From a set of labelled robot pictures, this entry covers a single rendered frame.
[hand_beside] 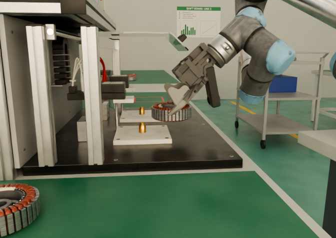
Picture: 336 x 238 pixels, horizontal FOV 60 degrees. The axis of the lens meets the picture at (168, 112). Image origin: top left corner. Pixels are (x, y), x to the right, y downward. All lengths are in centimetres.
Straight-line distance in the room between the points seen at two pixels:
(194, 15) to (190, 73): 550
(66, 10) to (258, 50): 45
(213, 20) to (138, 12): 153
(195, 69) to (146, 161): 28
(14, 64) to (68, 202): 29
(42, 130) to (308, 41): 671
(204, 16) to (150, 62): 145
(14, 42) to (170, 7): 563
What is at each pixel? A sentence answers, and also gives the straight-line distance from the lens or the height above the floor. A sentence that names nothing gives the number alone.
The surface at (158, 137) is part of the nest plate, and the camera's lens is 77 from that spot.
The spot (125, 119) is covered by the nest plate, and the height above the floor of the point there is 78.
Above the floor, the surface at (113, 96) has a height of 89.
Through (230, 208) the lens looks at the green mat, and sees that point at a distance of 51.
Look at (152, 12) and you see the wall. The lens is 617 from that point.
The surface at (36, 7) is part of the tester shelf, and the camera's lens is 61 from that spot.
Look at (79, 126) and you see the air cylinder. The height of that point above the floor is 81.
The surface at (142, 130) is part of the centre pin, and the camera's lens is 81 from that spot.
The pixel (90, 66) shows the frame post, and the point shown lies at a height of 97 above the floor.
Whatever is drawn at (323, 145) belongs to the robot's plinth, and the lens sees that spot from 96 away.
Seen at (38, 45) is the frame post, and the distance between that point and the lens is 62.
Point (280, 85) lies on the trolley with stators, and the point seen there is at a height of 62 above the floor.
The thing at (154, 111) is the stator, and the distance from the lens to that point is 78.
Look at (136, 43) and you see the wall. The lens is 611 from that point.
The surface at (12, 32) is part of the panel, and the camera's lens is 66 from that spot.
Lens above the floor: 100
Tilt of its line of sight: 12 degrees down
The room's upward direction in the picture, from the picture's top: straight up
